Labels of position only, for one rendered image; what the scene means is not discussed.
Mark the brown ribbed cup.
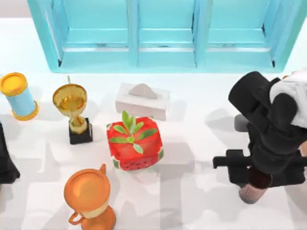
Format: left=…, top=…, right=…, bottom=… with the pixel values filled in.
left=239, top=167, right=272, bottom=205

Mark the orange trophy cup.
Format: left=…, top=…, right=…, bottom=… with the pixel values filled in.
left=63, top=163, right=117, bottom=230

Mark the blue and yellow can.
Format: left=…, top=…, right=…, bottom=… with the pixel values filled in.
left=0, top=72, right=39, bottom=121

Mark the light blue rack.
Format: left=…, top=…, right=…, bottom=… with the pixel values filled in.
left=26, top=0, right=307, bottom=74

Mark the white tissue box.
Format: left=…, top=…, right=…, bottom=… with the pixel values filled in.
left=115, top=82, right=171, bottom=122

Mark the red watermelon plant pot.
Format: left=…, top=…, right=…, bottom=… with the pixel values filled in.
left=106, top=110, right=165, bottom=172

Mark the gold trophy with black base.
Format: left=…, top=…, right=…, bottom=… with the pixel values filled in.
left=52, top=75, right=94, bottom=145

